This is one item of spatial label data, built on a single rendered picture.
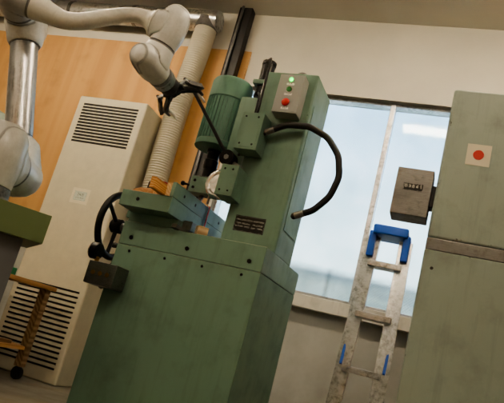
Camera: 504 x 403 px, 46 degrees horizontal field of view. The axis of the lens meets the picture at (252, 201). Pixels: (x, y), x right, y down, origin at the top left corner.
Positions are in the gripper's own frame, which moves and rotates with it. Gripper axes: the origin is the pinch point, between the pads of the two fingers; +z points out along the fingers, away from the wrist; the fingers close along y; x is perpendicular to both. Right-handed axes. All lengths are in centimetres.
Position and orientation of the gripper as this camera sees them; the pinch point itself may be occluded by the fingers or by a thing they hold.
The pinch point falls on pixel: (188, 107)
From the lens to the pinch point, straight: 241.5
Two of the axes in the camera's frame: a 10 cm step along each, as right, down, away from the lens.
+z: 3.2, 3.2, 8.9
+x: -4.1, -8.0, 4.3
